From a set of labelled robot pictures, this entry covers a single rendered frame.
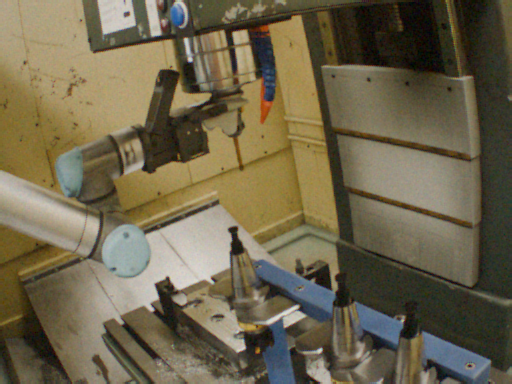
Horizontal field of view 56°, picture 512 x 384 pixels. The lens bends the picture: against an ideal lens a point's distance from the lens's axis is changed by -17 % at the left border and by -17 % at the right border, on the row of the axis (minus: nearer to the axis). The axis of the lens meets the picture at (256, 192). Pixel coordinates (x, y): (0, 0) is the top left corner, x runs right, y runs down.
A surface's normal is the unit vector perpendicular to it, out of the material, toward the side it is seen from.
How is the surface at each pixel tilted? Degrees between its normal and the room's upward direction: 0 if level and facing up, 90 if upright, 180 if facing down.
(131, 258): 90
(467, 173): 90
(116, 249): 91
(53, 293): 24
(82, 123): 90
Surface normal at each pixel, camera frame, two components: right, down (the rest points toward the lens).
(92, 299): 0.07, -0.77
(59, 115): 0.55, 0.19
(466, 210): -0.83, 0.33
